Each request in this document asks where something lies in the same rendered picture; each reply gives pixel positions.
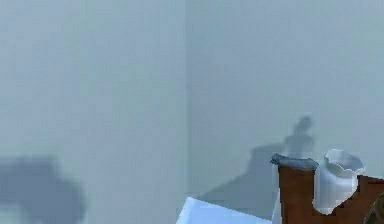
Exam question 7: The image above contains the grey flat slab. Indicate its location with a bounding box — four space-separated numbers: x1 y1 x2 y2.
269 153 320 172

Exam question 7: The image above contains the white vase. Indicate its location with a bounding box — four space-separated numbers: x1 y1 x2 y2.
313 148 366 215

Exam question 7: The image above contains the brown wooden stand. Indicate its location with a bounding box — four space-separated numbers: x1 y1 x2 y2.
277 165 384 224

